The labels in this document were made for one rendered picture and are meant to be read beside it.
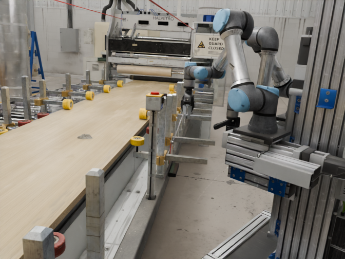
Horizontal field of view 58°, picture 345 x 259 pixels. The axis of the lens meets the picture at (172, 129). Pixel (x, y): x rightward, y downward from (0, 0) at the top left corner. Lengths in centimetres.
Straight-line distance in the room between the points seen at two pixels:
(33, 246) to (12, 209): 60
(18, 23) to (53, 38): 693
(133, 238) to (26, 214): 43
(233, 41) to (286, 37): 922
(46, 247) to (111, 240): 89
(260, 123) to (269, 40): 50
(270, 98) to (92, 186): 108
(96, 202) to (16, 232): 33
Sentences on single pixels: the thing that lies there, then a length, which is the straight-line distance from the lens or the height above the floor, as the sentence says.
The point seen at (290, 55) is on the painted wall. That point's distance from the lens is 1087.
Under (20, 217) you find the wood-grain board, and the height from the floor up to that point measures 90.
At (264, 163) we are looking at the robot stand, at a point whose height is 93.
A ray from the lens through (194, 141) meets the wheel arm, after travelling 204.
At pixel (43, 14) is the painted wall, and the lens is 1286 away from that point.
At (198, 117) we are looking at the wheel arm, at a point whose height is 95.
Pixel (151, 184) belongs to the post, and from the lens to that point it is 157.
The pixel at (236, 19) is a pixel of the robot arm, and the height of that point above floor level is 158.
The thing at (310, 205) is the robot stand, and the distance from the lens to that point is 187.
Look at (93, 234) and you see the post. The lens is 84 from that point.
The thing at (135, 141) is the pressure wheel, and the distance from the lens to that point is 180.
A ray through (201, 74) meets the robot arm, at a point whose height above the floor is 128.
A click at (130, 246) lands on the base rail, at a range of 128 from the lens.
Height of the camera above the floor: 145
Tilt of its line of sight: 15 degrees down
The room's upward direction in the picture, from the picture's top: 3 degrees clockwise
